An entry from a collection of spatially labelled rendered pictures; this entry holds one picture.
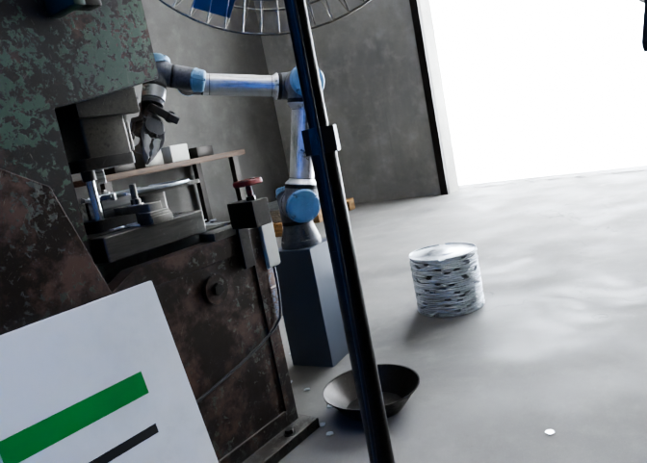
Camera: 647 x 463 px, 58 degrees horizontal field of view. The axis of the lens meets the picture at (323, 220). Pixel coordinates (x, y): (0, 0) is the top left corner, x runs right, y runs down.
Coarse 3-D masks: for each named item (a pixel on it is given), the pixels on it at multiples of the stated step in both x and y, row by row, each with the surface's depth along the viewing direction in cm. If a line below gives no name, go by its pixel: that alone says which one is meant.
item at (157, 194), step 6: (192, 180) 171; (198, 180) 173; (174, 186) 166; (180, 186) 168; (144, 192) 158; (150, 192) 160; (156, 192) 161; (162, 192) 165; (144, 198) 161; (150, 198) 162; (156, 198) 163; (162, 198) 165; (162, 204) 165
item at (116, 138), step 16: (64, 112) 147; (64, 128) 149; (80, 128) 145; (96, 128) 147; (112, 128) 151; (128, 128) 158; (64, 144) 151; (80, 144) 146; (96, 144) 147; (112, 144) 151; (128, 144) 154
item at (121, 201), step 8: (104, 200) 148; (112, 200) 150; (120, 200) 152; (128, 200) 153; (80, 208) 154; (88, 208) 153; (104, 208) 148; (112, 208) 150; (88, 216) 153; (104, 216) 148; (112, 216) 149
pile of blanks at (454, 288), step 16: (464, 256) 240; (416, 272) 249; (432, 272) 240; (448, 272) 239; (464, 272) 241; (416, 288) 249; (432, 288) 241; (448, 288) 239; (464, 288) 239; (480, 288) 246; (432, 304) 243; (448, 304) 240; (464, 304) 240; (480, 304) 245
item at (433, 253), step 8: (424, 248) 264; (432, 248) 261; (440, 248) 255; (448, 248) 253; (456, 248) 252; (464, 248) 249; (472, 248) 247; (408, 256) 253; (416, 256) 252; (424, 256) 250; (432, 256) 247; (440, 256) 244; (448, 256) 242; (456, 256) 237
